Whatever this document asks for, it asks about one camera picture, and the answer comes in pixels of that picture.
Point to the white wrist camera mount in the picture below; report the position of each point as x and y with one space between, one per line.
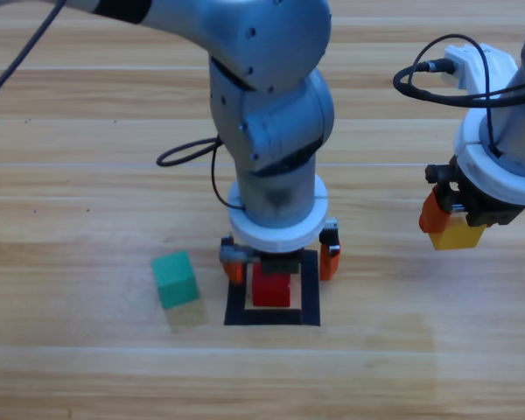
280 238
485 184

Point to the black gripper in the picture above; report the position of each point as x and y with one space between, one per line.
485 214
280 264

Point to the black tape square outline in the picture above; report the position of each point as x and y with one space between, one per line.
267 317

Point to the red wooden block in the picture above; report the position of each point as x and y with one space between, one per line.
269 293

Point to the green wooden block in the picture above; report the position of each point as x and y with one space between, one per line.
175 280

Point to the yellow wooden block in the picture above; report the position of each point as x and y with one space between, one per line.
457 236

